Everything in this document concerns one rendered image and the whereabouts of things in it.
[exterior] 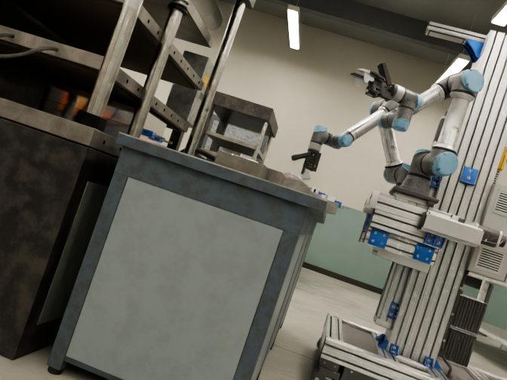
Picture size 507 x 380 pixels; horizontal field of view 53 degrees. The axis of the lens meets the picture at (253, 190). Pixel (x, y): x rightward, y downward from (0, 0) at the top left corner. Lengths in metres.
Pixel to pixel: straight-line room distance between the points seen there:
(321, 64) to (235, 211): 8.28
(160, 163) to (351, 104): 8.08
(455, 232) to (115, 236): 1.56
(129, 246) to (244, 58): 8.38
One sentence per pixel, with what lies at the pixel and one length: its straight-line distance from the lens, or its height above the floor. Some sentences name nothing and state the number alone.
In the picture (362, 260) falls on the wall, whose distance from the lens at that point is 9.34.
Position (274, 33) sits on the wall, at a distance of 9.97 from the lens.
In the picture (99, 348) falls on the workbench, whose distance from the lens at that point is 1.74.
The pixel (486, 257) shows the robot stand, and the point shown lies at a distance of 2.84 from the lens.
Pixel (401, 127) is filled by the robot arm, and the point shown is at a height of 1.29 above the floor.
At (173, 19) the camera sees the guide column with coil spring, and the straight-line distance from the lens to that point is 2.25.
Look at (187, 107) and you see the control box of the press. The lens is 3.03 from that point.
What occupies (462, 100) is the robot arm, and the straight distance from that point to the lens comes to 2.65.
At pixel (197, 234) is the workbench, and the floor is 0.57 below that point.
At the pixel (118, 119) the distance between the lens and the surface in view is 2.33.
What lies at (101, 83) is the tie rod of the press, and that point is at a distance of 1.80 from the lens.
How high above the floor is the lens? 0.70
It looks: 2 degrees up
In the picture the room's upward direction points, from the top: 19 degrees clockwise
